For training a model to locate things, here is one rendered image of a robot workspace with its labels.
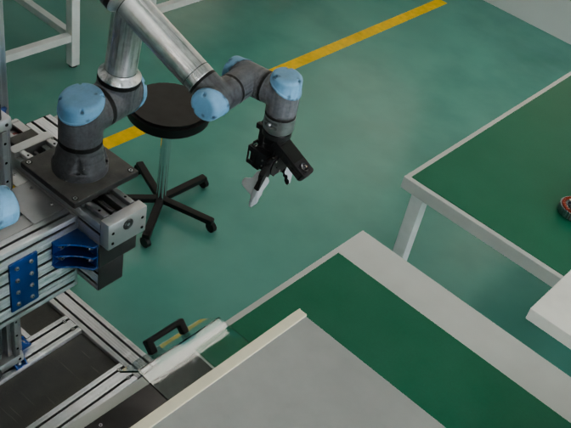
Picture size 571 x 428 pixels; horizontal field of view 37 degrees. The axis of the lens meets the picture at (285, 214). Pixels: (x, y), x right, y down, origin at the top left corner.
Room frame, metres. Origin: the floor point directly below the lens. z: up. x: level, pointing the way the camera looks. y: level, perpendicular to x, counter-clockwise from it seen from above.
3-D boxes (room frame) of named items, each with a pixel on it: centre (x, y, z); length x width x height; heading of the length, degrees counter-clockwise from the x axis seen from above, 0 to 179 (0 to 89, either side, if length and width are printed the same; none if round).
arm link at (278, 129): (1.67, 0.06, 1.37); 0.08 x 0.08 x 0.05
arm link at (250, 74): (1.70, 0.16, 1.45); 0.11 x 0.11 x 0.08; 66
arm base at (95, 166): (1.76, 0.57, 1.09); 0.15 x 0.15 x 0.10
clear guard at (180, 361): (1.15, 0.08, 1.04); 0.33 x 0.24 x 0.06; 55
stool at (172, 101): (2.86, 0.54, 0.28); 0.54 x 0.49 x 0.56; 55
